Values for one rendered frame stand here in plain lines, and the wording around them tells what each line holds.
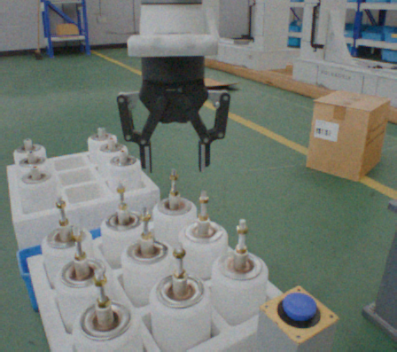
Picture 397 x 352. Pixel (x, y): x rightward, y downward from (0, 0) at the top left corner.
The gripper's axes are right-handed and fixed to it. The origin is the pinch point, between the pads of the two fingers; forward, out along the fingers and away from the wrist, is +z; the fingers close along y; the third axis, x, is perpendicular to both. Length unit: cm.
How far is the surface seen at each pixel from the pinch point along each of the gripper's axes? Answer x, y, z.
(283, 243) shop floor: -45, -32, 47
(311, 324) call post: 14.2, -15.3, 15.5
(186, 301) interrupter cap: 2.5, -1.1, 21.6
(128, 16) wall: -639, 72, -8
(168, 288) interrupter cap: -0.6, 1.6, 21.8
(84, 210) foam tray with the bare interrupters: -40, 24, 30
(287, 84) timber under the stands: -260, -98, 42
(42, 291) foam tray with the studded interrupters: -8.9, 25.0, 29.0
